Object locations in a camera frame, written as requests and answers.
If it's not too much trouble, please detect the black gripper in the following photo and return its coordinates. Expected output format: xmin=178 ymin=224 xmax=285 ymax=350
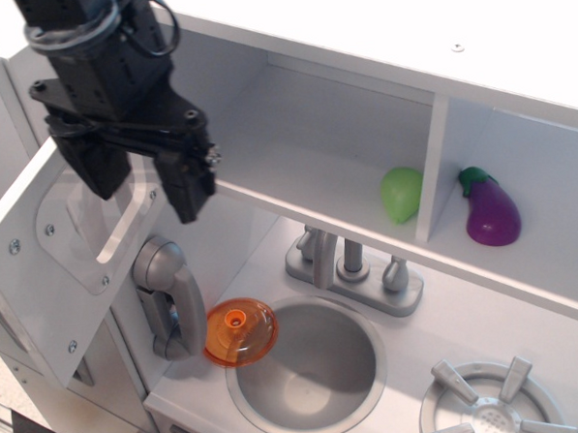
xmin=29 ymin=33 xmax=219 ymax=224

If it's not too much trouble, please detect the white microwave door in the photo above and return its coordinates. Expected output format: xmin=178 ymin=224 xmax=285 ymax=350
xmin=0 ymin=139 xmax=167 ymax=387

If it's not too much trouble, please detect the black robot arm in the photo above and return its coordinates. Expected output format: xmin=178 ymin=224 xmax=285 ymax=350
xmin=16 ymin=0 xmax=219 ymax=224

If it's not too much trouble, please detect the grey toy telephone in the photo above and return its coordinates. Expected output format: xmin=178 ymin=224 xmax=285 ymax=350
xmin=132 ymin=236 xmax=207 ymax=361

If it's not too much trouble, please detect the orange transparent lid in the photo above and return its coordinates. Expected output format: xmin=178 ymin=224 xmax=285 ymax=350
xmin=204 ymin=297 xmax=279 ymax=368

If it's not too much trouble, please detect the grey ice dispenser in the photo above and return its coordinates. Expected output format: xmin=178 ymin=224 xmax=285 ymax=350
xmin=74 ymin=357 xmax=94 ymax=387

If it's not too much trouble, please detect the green toy pear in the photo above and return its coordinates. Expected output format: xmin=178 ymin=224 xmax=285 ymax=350
xmin=380 ymin=167 xmax=424 ymax=225

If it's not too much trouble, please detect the grey round sink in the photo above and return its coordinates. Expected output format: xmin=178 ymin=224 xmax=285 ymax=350
xmin=226 ymin=296 xmax=387 ymax=433

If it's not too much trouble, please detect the grey toy faucet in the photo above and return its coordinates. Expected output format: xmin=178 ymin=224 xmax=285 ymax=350
xmin=286 ymin=226 xmax=424 ymax=318

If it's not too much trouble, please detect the purple toy eggplant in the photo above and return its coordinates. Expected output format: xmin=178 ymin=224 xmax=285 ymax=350
xmin=459 ymin=166 xmax=522 ymax=247

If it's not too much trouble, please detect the grey stove burner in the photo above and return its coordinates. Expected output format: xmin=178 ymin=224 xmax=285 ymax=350
xmin=419 ymin=356 xmax=578 ymax=433

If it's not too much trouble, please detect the black cable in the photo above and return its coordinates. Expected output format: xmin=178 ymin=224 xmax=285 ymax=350
xmin=112 ymin=0 xmax=185 ymax=62

